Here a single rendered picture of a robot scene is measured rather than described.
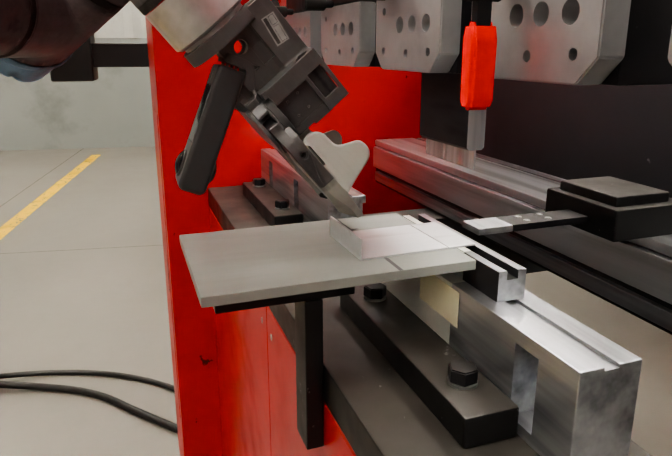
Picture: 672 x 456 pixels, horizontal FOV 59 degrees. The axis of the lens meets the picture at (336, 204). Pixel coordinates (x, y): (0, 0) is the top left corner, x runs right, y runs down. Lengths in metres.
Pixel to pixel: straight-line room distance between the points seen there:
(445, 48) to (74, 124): 7.42
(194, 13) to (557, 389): 0.41
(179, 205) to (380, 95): 0.57
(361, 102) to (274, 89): 1.01
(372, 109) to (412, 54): 0.92
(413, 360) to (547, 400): 0.14
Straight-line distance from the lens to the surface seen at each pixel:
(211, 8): 0.51
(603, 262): 0.83
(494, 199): 1.00
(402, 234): 0.65
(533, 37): 0.47
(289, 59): 0.54
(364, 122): 1.53
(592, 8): 0.42
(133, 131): 7.78
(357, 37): 0.76
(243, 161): 1.45
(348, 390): 0.61
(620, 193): 0.77
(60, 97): 7.90
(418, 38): 0.62
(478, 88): 0.47
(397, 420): 0.57
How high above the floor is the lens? 1.20
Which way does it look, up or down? 15 degrees down
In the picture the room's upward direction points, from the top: straight up
